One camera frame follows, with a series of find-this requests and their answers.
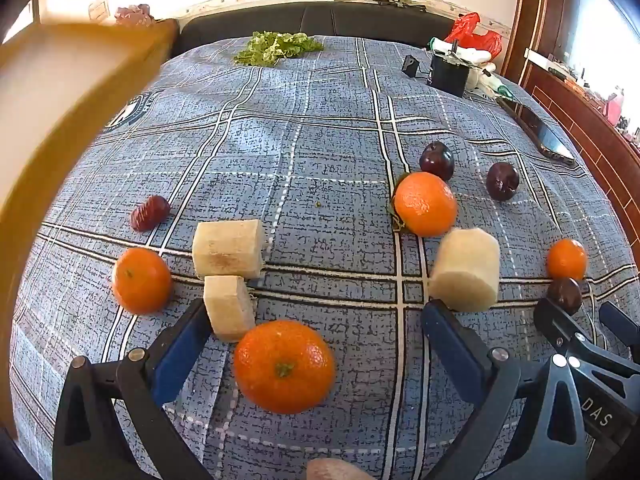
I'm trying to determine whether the wooden cabinet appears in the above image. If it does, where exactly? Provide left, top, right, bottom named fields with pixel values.
left=520, top=47, right=640, bottom=241

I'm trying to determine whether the purple flowered cloth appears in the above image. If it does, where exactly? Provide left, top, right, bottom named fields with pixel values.
left=115, top=4, right=155, bottom=26

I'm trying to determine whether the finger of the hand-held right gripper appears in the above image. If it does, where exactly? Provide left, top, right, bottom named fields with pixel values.
left=599, top=302, right=640, bottom=356
left=534, top=299, right=587, bottom=357

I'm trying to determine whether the black sofa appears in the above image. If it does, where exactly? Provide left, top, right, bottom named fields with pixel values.
left=179, top=2, right=453, bottom=56

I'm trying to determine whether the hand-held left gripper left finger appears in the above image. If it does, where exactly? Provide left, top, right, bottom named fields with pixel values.
left=52, top=299, right=215, bottom=480

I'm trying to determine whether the red date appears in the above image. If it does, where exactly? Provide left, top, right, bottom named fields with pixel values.
left=130, top=195, right=171, bottom=232

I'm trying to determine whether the green lettuce leaf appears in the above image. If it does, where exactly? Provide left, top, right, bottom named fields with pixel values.
left=234, top=31, right=325, bottom=67

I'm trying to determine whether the small orange mandarin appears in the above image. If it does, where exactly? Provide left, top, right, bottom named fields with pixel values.
left=546, top=238, right=588, bottom=281

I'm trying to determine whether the black smartphone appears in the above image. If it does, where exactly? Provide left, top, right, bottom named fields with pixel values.
left=496, top=96, right=576, bottom=167

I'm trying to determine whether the black square container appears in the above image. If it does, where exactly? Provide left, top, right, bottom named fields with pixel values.
left=430, top=52, right=471, bottom=97

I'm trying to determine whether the red plastic bag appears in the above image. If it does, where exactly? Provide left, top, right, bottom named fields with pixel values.
left=444, top=12, right=503, bottom=58

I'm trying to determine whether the large peeled white sugarcane piece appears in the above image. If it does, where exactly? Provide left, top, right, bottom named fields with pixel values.
left=428, top=227, right=501, bottom=312

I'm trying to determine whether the yellow cardboard box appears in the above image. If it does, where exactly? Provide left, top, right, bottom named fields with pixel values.
left=0, top=19, right=180, bottom=441

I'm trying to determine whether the orange mandarin with leaf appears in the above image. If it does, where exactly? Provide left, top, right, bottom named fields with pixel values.
left=389, top=171, right=458, bottom=237

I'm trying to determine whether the brown round item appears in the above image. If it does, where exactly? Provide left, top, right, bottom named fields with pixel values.
left=306, top=458, right=381, bottom=480

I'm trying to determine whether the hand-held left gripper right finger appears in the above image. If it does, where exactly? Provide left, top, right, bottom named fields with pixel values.
left=421, top=299, right=587, bottom=480

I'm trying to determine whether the medium orange mandarin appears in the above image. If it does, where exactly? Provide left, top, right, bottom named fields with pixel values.
left=112, top=247, right=173, bottom=315

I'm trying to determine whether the large orange mandarin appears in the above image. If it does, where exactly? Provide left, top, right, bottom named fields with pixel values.
left=234, top=321, right=336, bottom=415

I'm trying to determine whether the small dark purple plum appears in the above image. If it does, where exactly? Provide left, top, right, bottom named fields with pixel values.
left=546, top=277, right=583, bottom=316

